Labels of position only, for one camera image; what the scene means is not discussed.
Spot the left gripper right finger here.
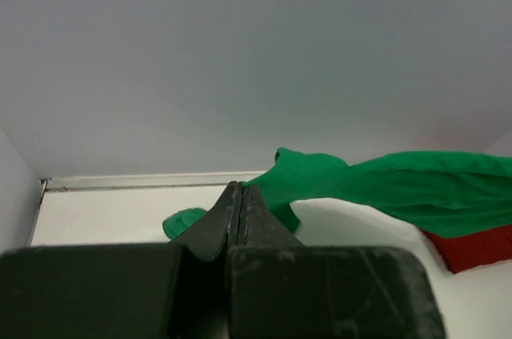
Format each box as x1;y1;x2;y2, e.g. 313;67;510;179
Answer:
226;186;446;338

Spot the folded red t-shirt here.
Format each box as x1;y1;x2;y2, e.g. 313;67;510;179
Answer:
422;225;511;274

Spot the aluminium rail back edge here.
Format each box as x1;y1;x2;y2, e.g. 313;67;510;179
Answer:
29;171;260;246

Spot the green t-shirt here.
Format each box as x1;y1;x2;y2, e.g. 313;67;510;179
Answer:
162;146;512;242

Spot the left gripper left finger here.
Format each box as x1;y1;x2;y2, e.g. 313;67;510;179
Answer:
1;182;240;338

